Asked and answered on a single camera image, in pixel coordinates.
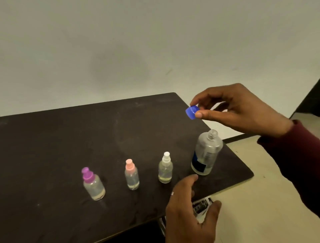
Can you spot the person's left hand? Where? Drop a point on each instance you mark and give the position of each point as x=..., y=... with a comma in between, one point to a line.
x=185, y=220

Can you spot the person's right hand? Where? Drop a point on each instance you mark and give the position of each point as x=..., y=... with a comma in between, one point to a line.
x=252, y=112

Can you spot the person's right thumb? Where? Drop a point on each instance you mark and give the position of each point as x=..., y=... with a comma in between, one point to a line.
x=215, y=116

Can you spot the person's right middle finger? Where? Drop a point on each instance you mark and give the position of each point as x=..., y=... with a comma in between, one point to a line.
x=221, y=106

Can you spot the person's left thumb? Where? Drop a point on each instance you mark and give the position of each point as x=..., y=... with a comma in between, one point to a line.
x=212, y=212

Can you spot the blue bottle cap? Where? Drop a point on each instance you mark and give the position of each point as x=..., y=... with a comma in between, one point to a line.
x=192, y=112

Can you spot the person's right forearm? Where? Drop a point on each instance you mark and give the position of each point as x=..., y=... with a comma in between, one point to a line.
x=297, y=155

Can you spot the black and white printed paper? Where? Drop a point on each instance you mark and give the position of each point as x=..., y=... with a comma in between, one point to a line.
x=202, y=207

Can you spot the large clear bottle dark label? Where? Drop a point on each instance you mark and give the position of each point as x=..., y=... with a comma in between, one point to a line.
x=207, y=152

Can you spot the small white-capped spray bottle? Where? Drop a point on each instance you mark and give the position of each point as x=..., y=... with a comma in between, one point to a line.
x=165, y=170

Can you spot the dark furniture piece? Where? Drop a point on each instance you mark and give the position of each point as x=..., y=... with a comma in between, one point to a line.
x=308, y=102

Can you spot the small pink-capped spray bottle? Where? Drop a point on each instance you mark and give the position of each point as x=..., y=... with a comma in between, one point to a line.
x=131, y=176

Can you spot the small purple-capped bottle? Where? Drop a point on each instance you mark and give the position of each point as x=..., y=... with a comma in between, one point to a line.
x=93, y=185

